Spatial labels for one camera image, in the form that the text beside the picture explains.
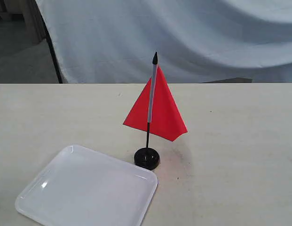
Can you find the red flag on pole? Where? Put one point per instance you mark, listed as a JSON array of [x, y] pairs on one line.
[[155, 109]]

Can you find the white backdrop cloth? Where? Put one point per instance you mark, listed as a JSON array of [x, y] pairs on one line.
[[114, 41]]

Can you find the white square plastic tray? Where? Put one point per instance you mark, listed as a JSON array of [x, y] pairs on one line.
[[83, 187]]

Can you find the black backdrop stand pole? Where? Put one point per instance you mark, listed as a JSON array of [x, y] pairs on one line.
[[51, 48]]

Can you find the wooden furniture in background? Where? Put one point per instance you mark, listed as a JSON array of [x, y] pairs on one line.
[[27, 11]]

